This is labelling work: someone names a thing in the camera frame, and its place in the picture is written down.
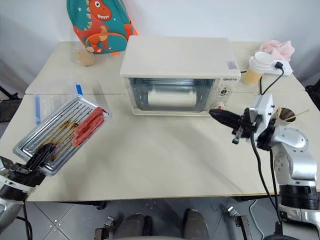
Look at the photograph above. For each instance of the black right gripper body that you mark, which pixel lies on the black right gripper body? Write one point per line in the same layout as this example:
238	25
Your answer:
246	125

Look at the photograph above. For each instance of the white power strip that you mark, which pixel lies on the white power strip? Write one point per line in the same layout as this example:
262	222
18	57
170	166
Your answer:
287	68

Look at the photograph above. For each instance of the small beige plush toy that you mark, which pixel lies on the small beige plush toy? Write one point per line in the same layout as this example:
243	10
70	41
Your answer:
85	58

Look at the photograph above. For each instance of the table caster wheel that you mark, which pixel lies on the table caster wheel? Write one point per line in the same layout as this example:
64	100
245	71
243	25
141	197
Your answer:
109	221
232	211

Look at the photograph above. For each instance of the glass toaster oven door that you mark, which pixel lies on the glass toaster oven door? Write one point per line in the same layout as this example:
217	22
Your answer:
170	93

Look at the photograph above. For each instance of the pink fluffy cloth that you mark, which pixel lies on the pink fluffy cloth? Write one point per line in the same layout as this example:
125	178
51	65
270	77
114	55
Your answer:
277	50

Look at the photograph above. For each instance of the dark rounded shape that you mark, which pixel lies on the dark rounded shape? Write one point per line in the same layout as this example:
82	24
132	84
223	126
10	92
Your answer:
132	227
196	225

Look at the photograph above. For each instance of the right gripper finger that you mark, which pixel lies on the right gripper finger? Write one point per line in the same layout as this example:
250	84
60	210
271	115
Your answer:
223	113
225	120

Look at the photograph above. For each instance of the pink oven sticker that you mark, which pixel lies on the pink oven sticker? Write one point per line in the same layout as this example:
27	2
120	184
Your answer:
231	65

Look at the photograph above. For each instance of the small red oven knob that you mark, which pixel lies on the small red oven knob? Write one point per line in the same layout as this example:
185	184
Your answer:
220	104

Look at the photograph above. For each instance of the teal dinosaur backpack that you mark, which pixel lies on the teal dinosaur backpack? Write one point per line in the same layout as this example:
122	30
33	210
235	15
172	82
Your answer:
100	25

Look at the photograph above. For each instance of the tan paper cup white lid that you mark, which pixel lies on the tan paper cup white lid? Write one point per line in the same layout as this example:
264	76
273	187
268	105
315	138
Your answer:
253	72

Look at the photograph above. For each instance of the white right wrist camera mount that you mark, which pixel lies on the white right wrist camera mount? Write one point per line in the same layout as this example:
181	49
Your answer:
263	107

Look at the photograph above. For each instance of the red sausage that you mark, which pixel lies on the red sausage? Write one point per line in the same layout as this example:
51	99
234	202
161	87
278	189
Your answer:
88	126
92	117
85	136

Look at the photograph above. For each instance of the round oven timer knob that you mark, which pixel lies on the round oven timer knob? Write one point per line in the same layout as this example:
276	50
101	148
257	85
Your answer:
223	91

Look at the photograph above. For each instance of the clear container with blue clips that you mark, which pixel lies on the clear container with blue clips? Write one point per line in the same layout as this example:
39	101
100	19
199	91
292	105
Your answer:
50	97

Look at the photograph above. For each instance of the black stand leg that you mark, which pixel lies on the black stand leg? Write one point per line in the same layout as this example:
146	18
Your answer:
8	93

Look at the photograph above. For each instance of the brown paper cup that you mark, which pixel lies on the brown paper cup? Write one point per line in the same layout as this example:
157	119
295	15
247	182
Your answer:
285	115

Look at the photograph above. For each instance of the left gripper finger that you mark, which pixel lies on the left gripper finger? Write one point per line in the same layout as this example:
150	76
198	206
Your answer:
37	155
48	153

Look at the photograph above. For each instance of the silver ribbed metal tray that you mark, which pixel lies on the silver ribbed metal tray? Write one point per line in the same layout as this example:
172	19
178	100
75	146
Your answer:
60	117

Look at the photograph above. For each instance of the cream white toaster oven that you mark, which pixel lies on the cream white toaster oven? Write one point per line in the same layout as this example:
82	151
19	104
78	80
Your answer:
175	55

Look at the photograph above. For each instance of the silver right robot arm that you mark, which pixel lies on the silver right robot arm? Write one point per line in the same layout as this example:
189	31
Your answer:
295	160

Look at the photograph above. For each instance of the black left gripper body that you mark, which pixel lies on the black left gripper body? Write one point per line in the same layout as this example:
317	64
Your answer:
27	172

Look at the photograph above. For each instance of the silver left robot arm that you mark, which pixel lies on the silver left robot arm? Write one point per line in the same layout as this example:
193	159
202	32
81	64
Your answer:
10	192

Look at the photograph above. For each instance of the thin wooden skewer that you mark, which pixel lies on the thin wooden skewer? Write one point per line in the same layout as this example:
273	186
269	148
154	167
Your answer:
303	112

